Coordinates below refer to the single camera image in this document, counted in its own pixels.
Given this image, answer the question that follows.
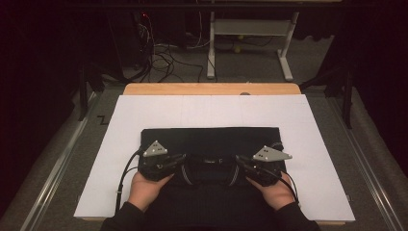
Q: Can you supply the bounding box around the white sheet table cover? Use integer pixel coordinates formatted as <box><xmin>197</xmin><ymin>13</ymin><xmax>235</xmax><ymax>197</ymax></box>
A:
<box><xmin>73</xmin><ymin>93</ymin><xmax>356</xmax><ymax>222</ymax></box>

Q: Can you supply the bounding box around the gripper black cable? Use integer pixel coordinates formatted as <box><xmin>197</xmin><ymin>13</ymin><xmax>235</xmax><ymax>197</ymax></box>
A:
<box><xmin>256</xmin><ymin>167</ymin><xmax>301</xmax><ymax>206</ymax></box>
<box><xmin>115</xmin><ymin>147</ymin><xmax>144</xmax><ymax>216</ymax></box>

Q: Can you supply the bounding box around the tangle of floor cables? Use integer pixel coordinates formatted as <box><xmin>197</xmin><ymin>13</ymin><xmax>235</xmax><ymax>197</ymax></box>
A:
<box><xmin>137</xmin><ymin>13</ymin><xmax>206</xmax><ymax>84</ymax></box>

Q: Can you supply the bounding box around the person's right hand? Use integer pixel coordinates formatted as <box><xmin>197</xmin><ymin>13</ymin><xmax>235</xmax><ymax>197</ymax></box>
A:
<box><xmin>246</xmin><ymin>172</ymin><xmax>296</xmax><ymax>212</ymax></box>

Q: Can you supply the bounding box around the black knit vest grey trim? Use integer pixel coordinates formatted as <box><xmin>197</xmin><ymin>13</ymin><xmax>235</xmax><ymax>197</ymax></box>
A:
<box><xmin>139</xmin><ymin>127</ymin><xmax>287</xmax><ymax>231</ymax></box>

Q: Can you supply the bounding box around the person's left hand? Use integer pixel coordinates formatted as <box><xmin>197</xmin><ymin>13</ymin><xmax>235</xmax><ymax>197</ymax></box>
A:
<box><xmin>128</xmin><ymin>171</ymin><xmax>174</xmax><ymax>212</ymax></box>

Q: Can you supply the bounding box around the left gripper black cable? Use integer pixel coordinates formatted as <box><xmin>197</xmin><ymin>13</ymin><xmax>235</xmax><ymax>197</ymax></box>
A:
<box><xmin>115</xmin><ymin>147</ymin><xmax>144</xmax><ymax>216</ymax></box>

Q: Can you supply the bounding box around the black metal stand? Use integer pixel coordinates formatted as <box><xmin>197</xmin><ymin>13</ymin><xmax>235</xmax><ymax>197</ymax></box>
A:
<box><xmin>300</xmin><ymin>62</ymin><xmax>354</xmax><ymax>130</ymax></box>
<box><xmin>77</xmin><ymin>62</ymin><xmax>107</xmax><ymax>122</ymax></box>

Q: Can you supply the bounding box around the wooden table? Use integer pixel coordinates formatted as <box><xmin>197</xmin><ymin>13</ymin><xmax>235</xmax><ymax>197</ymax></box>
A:
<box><xmin>122</xmin><ymin>82</ymin><xmax>302</xmax><ymax>96</ymax></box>

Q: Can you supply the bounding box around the white metal desk frame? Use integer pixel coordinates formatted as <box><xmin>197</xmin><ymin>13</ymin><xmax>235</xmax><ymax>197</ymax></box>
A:
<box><xmin>206</xmin><ymin>11</ymin><xmax>300</xmax><ymax>82</ymax></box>

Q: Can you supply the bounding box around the metal floor rail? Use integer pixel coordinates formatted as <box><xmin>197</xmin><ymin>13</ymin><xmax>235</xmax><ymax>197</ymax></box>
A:
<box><xmin>18</xmin><ymin>91</ymin><xmax>98</xmax><ymax>231</ymax></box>
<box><xmin>326</xmin><ymin>95</ymin><xmax>406</xmax><ymax>231</ymax></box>

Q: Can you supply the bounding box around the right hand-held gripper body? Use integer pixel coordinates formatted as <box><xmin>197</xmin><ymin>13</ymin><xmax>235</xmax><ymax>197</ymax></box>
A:
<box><xmin>245</xmin><ymin>144</ymin><xmax>293</xmax><ymax>188</ymax></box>

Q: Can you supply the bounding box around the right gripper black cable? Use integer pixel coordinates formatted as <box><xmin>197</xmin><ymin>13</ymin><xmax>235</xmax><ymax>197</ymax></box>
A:
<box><xmin>256</xmin><ymin>167</ymin><xmax>301</xmax><ymax>206</ymax></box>

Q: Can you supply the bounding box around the dark computer tower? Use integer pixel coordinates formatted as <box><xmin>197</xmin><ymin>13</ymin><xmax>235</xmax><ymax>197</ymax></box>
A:
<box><xmin>108</xmin><ymin>12</ymin><xmax>155</xmax><ymax>69</ymax></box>

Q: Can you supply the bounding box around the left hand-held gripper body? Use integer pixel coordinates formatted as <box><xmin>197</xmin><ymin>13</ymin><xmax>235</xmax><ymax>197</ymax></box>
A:
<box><xmin>139</xmin><ymin>140</ymin><xmax>176</xmax><ymax>182</ymax></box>

